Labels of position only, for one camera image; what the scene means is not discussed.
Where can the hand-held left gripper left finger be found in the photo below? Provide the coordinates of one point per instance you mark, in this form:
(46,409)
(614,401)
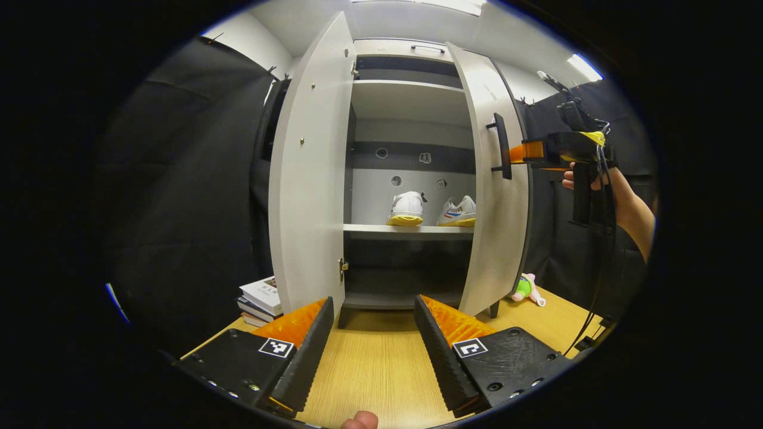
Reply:
(304,357)

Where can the white grey shoe cabinet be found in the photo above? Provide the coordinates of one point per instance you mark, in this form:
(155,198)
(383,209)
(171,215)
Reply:
(405,98)

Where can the pink green plush toy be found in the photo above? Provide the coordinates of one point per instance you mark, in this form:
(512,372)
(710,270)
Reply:
(527,289)

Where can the dark cover book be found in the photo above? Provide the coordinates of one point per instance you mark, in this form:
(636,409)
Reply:
(256,311)

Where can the white shoe yellow sole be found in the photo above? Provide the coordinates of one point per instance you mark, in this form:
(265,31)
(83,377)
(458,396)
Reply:
(458,213)
(406,210)

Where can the white shoe cabinet door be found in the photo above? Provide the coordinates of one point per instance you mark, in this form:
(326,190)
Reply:
(310,208)
(498,238)

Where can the brown cover book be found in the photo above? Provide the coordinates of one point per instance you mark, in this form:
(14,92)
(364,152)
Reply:
(253,320)

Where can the ceiling light panel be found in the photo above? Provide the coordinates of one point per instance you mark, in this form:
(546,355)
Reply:
(429,5)
(585,67)

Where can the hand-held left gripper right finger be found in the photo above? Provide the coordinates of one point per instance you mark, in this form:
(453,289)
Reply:
(444,357)

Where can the white cover book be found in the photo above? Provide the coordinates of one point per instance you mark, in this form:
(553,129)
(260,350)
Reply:
(262,293)

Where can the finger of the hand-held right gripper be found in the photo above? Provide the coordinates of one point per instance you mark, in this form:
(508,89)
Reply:
(530,152)

